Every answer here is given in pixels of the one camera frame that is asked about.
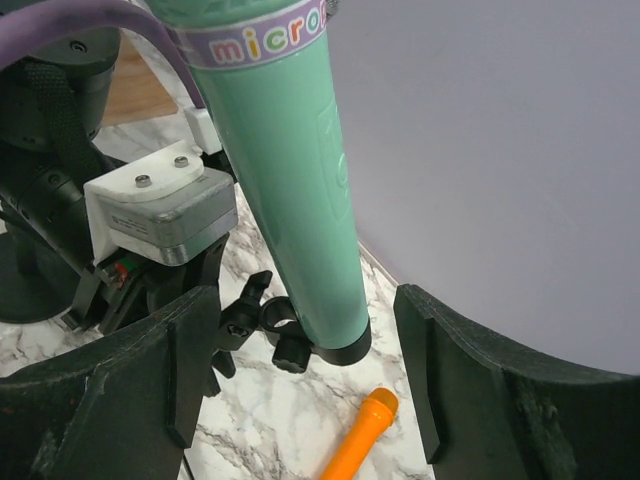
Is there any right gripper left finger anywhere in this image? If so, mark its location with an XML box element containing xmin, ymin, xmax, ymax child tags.
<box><xmin>1</xmin><ymin>286</ymin><xmax>221</xmax><ymax>479</ymax></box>

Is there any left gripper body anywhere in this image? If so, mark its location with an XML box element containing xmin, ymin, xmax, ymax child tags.
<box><xmin>62</xmin><ymin>234</ymin><xmax>229</xmax><ymax>335</ymax></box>

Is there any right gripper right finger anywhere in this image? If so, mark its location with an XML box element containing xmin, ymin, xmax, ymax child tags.
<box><xmin>393</xmin><ymin>284</ymin><xmax>639</xmax><ymax>479</ymax></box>

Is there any orange toy microphone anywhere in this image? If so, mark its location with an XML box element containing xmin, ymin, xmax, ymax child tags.
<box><xmin>320</xmin><ymin>387</ymin><xmax>399</xmax><ymax>480</ymax></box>

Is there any black tripod clip stand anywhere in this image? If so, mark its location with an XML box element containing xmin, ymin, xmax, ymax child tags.
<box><xmin>211</xmin><ymin>270</ymin><xmax>312</xmax><ymax>379</ymax></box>

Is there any mint green toy microphone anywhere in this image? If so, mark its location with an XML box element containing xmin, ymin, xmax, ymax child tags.
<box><xmin>149</xmin><ymin>1</ymin><xmax>371</xmax><ymax>367</ymax></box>

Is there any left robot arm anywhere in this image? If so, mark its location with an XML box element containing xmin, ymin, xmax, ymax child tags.
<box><xmin>1</xmin><ymin>28</ymin><xmax>237</xmax><ymax>333</ymax></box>

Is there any wooden board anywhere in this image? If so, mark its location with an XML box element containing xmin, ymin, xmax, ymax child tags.
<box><xmin>101</xmin><ymin>33</ymin><xmax>178</xmax><ymax>127</ymax></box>

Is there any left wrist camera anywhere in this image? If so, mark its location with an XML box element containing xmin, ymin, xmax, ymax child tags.
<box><xmin>84</xmin><ymin>141</ymin><xmax>238</xmax><ymax>267</ymax></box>

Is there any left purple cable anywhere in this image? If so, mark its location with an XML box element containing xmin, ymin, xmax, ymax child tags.
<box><xmin>0</xmin><ymin>0</ymin><xmax>221</xmax><ymax>154</ymax></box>

